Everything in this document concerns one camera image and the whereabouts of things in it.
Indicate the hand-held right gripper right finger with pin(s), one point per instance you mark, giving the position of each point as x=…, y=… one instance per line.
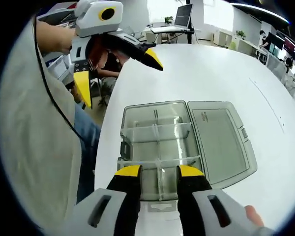
x=201, y=211

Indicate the small green potted plant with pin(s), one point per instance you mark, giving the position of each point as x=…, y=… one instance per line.
x=168, y=20

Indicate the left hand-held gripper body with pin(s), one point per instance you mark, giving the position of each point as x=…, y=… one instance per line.
x=88, y=19

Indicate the black desktop monitor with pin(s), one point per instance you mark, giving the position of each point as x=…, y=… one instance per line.
x=276, y=41

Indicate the clear plastic compartment box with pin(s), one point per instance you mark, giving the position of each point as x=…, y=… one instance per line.
x=221, y=147

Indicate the clear plastic divider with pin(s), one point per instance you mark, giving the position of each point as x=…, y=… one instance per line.
x=140, y=132
x=157, y=137
x=147, y=162

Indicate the storage shelf with bins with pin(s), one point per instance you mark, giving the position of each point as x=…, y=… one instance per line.
x=57, y=67

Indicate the small clear plastic piece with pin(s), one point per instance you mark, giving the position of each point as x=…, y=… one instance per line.
x=161, y=207

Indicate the red wall screen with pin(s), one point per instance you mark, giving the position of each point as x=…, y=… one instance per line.
x=293, y=49

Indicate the person's blue jeans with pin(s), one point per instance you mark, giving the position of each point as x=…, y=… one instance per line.
x=88, y=137

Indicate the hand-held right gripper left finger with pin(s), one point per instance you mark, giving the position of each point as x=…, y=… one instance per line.
x=110, y=211

